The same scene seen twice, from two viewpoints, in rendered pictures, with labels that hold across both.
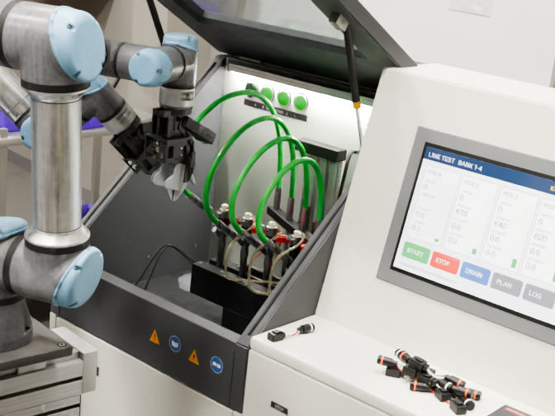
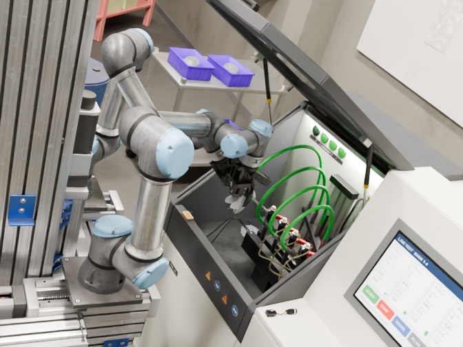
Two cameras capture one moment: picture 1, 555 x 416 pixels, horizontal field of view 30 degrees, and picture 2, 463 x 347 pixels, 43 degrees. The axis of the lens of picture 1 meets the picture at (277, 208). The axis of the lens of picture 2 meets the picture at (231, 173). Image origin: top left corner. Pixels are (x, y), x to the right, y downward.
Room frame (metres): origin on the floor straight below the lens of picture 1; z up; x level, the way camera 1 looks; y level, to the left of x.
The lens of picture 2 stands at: (0.40, -0.03, 2.36)
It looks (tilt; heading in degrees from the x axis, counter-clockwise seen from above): 29 degrees down; 10
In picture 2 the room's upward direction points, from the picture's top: 19 degrees clockwise
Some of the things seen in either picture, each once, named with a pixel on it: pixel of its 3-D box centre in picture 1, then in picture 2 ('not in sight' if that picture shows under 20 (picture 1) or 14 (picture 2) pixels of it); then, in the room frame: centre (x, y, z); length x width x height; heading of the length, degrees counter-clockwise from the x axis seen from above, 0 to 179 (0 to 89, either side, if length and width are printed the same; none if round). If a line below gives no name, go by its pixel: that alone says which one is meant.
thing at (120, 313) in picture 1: (146, 326); (207, 265); (2.31, 0.28, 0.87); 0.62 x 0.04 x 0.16; 50
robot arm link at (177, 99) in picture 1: (177, 96); (251, 158); (2.18, 0.24, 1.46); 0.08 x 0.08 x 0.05
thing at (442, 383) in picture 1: (429, 375); not in sight; (1.91, -0.34, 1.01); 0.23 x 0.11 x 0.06; 50
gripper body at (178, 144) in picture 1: (171, 134); (242, 177); (2.17, 0.24, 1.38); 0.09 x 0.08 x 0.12; 140
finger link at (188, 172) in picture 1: (184, 162); (246, 195); (2.18, 0.21, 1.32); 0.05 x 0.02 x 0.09; 50
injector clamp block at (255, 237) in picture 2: (250, 307); (271, 270); (2.42, 0.04, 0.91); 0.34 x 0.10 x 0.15; 50
